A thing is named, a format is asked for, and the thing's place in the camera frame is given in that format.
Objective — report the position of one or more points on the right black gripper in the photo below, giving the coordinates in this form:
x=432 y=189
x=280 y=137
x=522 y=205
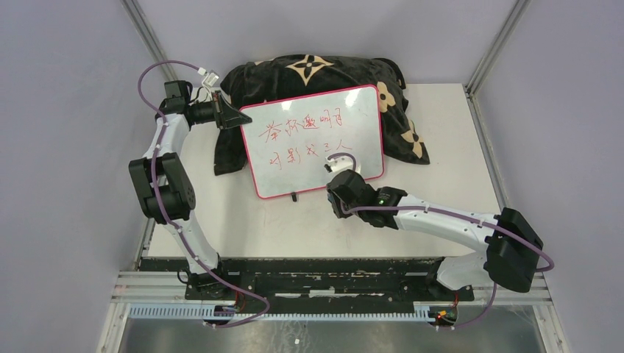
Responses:
x=339 y=212

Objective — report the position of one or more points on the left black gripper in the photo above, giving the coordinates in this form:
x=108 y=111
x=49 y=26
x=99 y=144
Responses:
x=229 y=117

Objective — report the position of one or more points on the pink framed whiteboard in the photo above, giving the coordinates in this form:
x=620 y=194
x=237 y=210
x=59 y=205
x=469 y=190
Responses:
x=289 y=140

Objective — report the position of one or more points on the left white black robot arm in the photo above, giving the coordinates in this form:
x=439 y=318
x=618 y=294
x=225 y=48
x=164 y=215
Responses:
x=165 y=191

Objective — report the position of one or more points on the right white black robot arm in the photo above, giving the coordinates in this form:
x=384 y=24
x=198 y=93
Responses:
x=505 y=249

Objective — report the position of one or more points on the black floral plush pillow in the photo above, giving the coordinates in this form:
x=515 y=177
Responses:
x=296 y=75

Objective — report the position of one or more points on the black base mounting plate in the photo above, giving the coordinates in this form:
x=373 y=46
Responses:
x=308 y=286

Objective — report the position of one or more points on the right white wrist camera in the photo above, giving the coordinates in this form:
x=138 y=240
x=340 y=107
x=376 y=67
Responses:
x=337 y=165

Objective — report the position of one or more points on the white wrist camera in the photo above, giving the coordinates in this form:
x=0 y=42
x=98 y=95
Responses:
x=209 y=79
x=337 y=165

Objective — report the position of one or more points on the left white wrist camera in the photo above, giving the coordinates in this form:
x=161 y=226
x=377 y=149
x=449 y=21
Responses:
x=209 y=79

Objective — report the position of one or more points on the grey slotted cable duct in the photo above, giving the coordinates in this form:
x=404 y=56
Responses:
x=210 y=312

